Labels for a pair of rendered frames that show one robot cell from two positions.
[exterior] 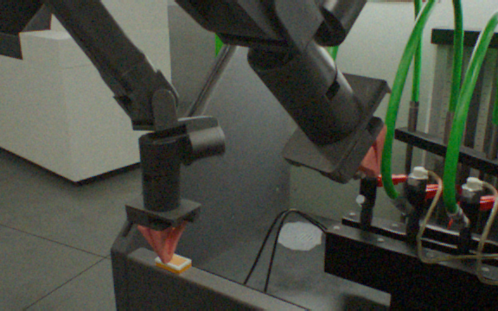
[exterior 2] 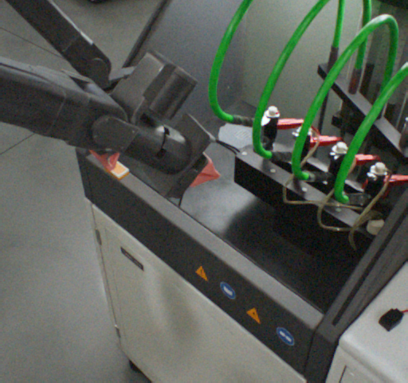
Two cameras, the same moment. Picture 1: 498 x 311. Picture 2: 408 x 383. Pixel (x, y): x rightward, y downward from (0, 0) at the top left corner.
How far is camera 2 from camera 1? 0.40 m
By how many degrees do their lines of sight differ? 25
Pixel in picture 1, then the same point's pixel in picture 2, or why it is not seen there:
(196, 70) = not seen: outside the picture
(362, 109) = (191, 154)
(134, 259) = (90, 161)
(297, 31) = (116, 144)
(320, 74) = (147, 150)
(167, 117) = (100, 80)
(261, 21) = (88, 146)
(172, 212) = not seen: hidden behind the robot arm
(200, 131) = not seen: hidden behind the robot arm
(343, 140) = (175, 174)
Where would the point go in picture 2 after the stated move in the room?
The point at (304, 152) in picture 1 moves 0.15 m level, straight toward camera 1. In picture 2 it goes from (154, 173) to (111, 259)
